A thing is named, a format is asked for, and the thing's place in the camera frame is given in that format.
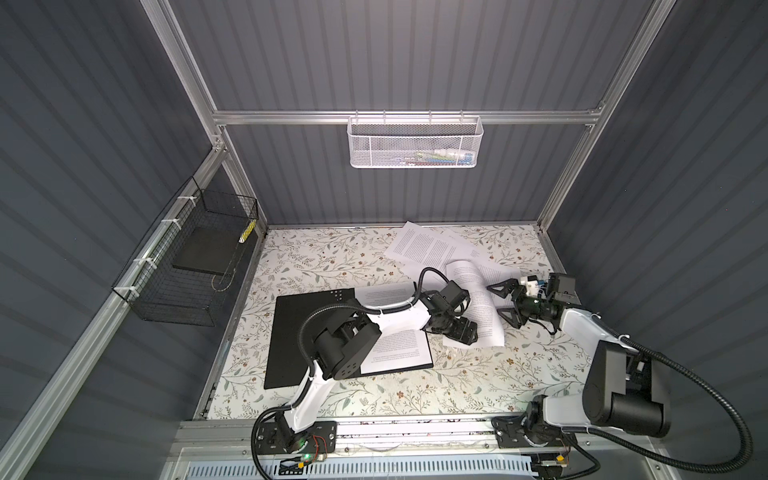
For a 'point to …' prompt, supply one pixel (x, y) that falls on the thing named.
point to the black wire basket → (183, 270)
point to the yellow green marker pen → (248, 231)
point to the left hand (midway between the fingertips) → (467, 335)
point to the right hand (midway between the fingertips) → (497, 300)
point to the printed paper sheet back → (415, 248)
